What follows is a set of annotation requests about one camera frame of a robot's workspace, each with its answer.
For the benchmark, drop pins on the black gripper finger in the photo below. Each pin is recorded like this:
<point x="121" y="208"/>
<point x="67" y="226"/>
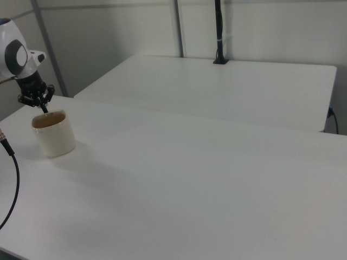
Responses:
<point x="43" y="107"/>
<point x="51" y="90"/>

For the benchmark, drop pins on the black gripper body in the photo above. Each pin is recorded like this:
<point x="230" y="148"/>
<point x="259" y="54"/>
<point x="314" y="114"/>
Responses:
<point x="31" y="90"/>

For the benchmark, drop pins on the cream plastic trash bin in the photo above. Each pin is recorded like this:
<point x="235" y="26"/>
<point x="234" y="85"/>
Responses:
<point x="55" y="139"/>

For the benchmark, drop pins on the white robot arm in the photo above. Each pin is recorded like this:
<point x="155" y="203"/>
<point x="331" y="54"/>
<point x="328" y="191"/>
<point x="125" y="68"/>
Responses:
<point x="17" y="52"/>

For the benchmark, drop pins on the white side table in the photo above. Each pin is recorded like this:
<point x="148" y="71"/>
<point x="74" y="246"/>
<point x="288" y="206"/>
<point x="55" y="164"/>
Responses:
<point x="217" y="92"/>

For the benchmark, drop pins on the grey metal partition post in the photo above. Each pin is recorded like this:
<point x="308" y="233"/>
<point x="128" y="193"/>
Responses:
<point x="179" y="27"/>
<point x="50" y="48"/>

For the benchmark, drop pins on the grey metal partition rail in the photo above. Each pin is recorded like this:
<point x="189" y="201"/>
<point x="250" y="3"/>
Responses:
<point x="114" y="6"/>

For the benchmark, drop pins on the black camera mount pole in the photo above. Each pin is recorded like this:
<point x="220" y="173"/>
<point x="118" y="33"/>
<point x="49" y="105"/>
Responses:
<point x="220" y="35"/>

